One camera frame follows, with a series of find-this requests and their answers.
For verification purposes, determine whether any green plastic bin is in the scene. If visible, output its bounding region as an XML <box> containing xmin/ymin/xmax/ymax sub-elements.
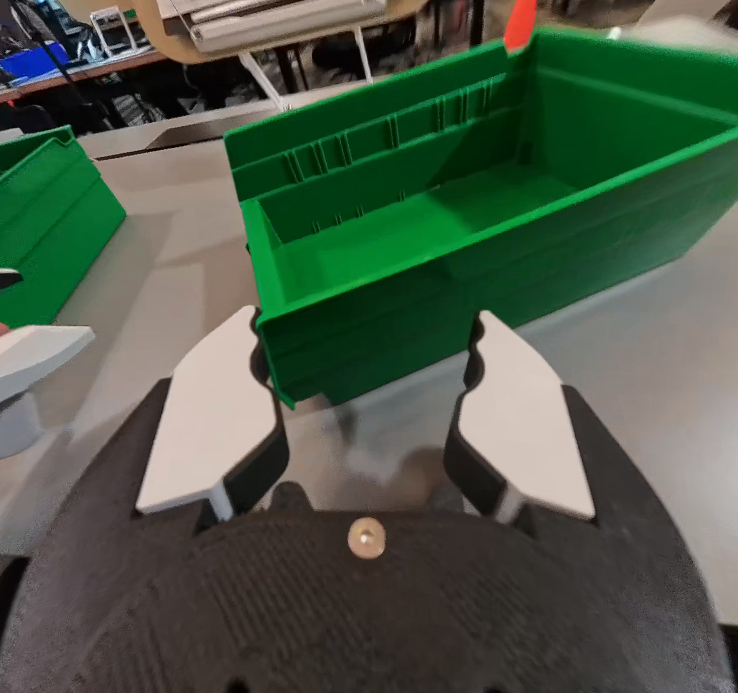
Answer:
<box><xmin>0</xmin><ymin>125</ymin><xmax>126</xmax><ymax>327</ymax></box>
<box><xmin>224</xmin><ymin>27</ymin><xmax>738</xmax><ymax>411</ymax></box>

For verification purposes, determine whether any small white stand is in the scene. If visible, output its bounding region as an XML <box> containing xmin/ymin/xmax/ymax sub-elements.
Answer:
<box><xmin>89</xmin><ymin>5</ymin><xmax>139</xmax><ymax>57</ymax></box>

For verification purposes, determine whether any red flat object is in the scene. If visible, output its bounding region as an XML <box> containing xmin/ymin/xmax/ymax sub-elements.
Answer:
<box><xmin>503</xmin><ymin>0</ymin><xmax>544</xmax><ymax>50</ymax></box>

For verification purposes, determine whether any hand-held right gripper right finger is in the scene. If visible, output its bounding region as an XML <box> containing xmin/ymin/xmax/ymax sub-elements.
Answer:
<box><xmin>444</xmin><ymin>309</ymin><xmax>596</xmax><ymax>525</ymax></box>

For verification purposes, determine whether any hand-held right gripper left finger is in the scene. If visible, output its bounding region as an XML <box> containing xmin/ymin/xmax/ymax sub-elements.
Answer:
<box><xmin>135</xmin><ymin>305</ymin><xmax>289</xmax><ymax>525</ymax></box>

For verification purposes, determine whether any blue plastic bin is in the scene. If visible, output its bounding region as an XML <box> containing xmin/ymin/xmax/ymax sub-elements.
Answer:
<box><xmin>0</xmin><ymin>41</ymin><xmax>70</xmax><ymax>85</ymax></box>

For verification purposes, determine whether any white desk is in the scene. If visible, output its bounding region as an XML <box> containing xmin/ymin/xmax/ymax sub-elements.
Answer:
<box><xmin>0</xmin><ymin>84</ymin><xmax>738</xmax><ymax>625</ymax></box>

